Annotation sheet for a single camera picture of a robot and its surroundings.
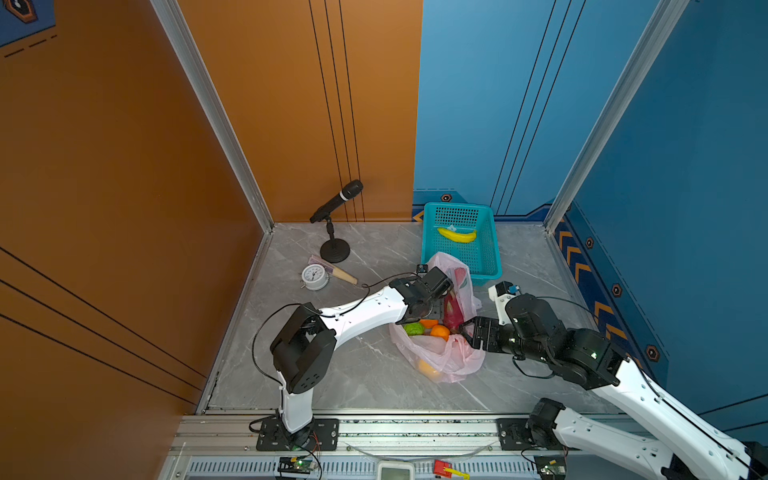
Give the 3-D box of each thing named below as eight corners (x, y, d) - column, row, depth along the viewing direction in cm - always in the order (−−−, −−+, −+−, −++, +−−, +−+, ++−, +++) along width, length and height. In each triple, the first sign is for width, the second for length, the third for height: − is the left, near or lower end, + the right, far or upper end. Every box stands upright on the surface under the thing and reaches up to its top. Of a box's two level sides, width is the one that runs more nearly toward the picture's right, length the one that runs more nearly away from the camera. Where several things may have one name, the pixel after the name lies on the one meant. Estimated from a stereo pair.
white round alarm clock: (300, 290, 103) (297, 284, 100) (305, 269, 108) (303, 263, 105) (327, 290, 103) (325, 284, 100) (330, 269, 108) (329, 263, 105)
